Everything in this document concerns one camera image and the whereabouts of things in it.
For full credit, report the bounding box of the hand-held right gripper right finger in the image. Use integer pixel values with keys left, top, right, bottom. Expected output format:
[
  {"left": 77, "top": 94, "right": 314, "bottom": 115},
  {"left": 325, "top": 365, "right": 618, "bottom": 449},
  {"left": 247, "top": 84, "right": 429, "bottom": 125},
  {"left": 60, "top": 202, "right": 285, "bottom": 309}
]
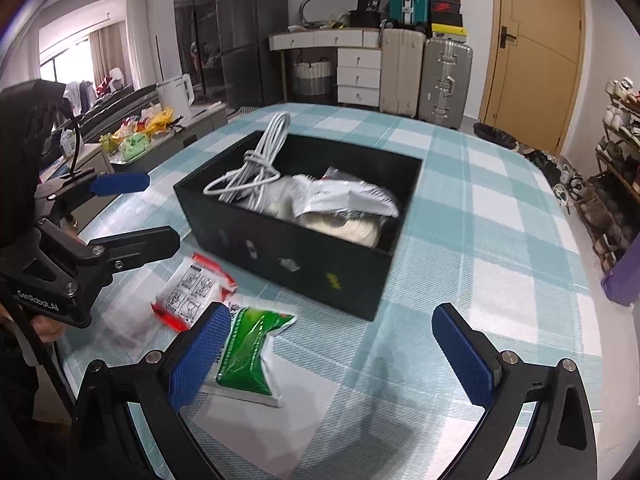
[{"left": 431, "top": 302, "right": 598, "bottom": 480}]

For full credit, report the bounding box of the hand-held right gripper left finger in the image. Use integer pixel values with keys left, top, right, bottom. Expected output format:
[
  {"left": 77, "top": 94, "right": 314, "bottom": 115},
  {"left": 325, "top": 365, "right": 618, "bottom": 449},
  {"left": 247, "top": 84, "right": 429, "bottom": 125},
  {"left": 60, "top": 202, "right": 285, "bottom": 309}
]
[{"left": 67, "top": 301, "right": 232, "bottom": 480}]

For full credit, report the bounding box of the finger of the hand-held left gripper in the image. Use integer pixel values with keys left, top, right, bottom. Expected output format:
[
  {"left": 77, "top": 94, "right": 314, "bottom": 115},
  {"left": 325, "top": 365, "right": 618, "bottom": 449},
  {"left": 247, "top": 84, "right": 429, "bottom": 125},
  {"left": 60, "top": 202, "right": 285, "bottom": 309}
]
[
  {"left": 36, "top": 172, "right": 151, "bottom": 201},
  {"left": 37, "top": 220, "right": 181, "bottom": 286}
]

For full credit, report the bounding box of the green packet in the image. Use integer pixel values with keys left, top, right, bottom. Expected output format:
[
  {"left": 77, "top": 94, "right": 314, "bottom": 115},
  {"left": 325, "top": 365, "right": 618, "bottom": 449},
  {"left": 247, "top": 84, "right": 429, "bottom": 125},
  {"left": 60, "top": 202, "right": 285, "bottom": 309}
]
[{"left": 200, "top": 300, "right": 298, "bottom": 408}]

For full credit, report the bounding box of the red white packet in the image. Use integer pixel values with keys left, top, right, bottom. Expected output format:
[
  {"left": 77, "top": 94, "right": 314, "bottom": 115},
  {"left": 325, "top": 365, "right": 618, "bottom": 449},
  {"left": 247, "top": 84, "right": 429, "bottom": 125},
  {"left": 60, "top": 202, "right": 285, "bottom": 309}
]
[{"left": 150, "top": 252, "right": 238, "bottom": 333}]

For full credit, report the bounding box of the black cardboard box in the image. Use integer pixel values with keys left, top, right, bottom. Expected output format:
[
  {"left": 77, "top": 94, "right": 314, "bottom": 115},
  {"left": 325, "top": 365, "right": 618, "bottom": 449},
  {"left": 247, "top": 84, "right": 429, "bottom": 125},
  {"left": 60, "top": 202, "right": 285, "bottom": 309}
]
[{"left": 172, "top": 130, "right": 425, "bottom": 322}]

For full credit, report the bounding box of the white cable bundle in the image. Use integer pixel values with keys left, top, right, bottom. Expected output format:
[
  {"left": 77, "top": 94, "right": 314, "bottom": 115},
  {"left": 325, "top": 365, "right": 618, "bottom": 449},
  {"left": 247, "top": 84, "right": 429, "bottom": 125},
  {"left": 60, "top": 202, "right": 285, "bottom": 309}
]
[{"left": 203, "top": 112, "right": 293, "bottom": 211}]

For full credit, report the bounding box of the bag of white yarn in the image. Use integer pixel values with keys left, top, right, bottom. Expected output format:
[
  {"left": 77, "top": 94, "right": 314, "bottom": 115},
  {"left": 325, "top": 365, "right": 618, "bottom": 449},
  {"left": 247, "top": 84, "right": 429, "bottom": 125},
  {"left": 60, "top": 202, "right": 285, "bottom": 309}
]
[{"left": 295, "top": 210, "right": 386, "bottom": 248}]

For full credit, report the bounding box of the green snack bag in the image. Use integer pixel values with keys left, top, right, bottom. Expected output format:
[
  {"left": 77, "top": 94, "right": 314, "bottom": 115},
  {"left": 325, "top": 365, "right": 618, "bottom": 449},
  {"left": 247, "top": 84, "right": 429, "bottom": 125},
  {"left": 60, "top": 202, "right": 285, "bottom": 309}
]
[{"left": 117, "top": 135, "right": 151, "bottom": 161}]

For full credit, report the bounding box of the yellow snack bag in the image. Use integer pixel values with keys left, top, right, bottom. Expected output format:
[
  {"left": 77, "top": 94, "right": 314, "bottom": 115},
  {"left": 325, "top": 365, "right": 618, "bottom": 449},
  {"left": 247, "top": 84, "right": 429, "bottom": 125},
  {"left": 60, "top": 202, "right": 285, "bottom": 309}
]
[{"left": 142, "top": 107, "right": 173, "bottom": 133}]

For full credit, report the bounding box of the dark sofa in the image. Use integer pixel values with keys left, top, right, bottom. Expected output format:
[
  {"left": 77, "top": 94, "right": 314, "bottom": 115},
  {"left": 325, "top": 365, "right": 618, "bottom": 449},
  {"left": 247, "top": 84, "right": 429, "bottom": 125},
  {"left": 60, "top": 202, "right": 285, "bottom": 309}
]
[{"left": 80, "top": 82, "right": 161, "bottom": 126}]

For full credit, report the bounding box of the grey coffee table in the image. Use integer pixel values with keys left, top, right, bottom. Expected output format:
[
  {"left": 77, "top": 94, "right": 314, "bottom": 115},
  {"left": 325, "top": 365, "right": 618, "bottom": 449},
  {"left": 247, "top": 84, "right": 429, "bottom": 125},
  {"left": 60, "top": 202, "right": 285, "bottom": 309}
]
[{"left": 65, "top": 105, "right": 228, "bottom": 176}]

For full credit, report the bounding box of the pile of clothes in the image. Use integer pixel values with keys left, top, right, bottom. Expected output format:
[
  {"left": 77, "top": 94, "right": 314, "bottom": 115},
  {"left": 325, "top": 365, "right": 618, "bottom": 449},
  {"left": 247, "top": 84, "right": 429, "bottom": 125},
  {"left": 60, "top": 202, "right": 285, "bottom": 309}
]
[{"left": 65, "top": 67, "right": 126, "bottom": 106}]

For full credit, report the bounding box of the white electric kettle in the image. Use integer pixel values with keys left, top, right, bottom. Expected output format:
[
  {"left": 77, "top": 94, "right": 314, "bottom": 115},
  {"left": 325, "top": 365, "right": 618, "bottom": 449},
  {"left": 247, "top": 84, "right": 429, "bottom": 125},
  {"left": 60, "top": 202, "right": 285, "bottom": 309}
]
[{"left": 157, "top": 74, "right": 193, "bottom": 113}]

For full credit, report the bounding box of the beige curtain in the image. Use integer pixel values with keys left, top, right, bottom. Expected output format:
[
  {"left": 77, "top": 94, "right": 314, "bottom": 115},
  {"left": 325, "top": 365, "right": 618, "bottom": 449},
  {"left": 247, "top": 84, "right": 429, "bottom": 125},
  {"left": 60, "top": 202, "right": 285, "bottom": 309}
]
[{"left": 90, "top": 25, "right": 136, "bottom": 91}]

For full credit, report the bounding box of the dark glass cabinet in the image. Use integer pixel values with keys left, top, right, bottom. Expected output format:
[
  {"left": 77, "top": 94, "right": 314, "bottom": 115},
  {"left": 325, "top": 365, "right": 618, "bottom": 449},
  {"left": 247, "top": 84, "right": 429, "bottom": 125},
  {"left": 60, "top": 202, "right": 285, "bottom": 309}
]
[{"left": 172, "top": 0, "right": 221, "bottom": 98}]

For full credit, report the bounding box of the purple bag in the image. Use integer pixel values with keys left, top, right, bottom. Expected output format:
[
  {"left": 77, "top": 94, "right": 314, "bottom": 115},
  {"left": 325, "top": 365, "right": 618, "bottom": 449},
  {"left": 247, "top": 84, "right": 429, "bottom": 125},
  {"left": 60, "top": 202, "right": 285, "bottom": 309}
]
[{"left": 600, "top": 247, "right": 640, "bottom": 306}]

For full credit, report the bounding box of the grey refrigerator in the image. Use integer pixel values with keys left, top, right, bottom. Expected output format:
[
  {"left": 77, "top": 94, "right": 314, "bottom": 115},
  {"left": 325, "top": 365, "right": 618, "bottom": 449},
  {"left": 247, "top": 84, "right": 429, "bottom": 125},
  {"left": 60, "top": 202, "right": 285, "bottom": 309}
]
[{"left": 215, "top": 0, "right": 289, "bottom": 109}]

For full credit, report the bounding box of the woven basket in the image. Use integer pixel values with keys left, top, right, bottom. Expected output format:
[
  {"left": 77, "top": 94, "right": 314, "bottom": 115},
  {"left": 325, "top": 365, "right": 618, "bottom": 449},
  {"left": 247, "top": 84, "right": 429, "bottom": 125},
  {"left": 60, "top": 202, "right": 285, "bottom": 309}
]
[{"left": 292, "top": 57, "right": 335, "bottom": 97}]

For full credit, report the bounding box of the black plastic bag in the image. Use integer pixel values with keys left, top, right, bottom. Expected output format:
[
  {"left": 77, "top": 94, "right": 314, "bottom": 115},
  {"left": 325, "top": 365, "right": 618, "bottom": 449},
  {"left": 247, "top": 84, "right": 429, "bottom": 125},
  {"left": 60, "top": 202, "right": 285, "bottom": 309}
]
[{"left": 472, "top": 122, "right": 518, "bottom": 148}]

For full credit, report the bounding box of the wooden shoe rack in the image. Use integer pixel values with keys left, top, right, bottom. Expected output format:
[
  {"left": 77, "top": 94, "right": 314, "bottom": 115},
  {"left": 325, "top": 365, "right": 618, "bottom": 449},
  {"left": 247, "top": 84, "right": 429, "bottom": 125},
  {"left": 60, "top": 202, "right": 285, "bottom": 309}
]
[{"left": 582, "top": 95, "right": 640, "bottom": 266}]

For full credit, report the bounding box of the white desk with drawers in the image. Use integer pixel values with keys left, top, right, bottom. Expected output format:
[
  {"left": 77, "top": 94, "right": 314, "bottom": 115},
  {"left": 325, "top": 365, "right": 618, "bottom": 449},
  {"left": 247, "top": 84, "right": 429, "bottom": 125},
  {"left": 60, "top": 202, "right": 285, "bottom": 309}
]
[{"left": 268, "top": 29, "right": 383, "bottom": 107}]

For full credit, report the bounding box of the silver suitcase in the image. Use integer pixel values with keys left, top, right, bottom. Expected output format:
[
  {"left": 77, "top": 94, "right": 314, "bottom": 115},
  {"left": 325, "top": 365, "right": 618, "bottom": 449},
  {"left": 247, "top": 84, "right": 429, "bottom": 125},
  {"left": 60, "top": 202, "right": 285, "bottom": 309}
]
[{"left": 417, "top": 36, "right": 474, "bottom": 131}]

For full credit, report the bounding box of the wooden door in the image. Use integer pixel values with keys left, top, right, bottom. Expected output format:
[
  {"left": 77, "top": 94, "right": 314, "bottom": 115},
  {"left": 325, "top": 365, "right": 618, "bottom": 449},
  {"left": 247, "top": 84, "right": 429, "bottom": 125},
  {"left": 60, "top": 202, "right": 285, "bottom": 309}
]
[{"left": 477, "top": 0, "right": 586, "bottom": 158}]

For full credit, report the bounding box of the shoe rack with shoes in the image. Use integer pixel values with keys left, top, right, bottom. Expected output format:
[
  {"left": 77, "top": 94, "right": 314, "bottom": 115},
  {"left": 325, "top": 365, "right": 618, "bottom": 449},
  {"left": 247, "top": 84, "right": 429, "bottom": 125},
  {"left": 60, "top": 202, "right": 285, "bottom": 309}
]
[{"left": 550, "top": 77, "right": 640, "bottom": 261}]

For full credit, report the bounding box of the beige suitcase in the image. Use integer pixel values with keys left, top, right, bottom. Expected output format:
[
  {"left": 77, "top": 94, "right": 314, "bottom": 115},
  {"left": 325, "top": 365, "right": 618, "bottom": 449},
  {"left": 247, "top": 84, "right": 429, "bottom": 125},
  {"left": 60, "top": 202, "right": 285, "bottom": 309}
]
[{"left": 379, "top": 27, "right": 427, "bottom": 117}]

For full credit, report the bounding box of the black cable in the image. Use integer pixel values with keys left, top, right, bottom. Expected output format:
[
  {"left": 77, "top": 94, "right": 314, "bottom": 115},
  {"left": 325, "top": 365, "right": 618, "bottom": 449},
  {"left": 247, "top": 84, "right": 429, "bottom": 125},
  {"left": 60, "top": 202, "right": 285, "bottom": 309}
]
[{"left": 60, "top": 100, "right": 86, "bottom": 178}]

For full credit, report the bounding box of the oval mirror frame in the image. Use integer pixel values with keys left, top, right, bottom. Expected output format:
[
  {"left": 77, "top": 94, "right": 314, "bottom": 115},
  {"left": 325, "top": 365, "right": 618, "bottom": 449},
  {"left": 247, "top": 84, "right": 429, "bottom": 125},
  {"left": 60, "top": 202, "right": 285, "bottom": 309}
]
[{"left": 299, "top": 0, "right": 356, "bottom": 23}]

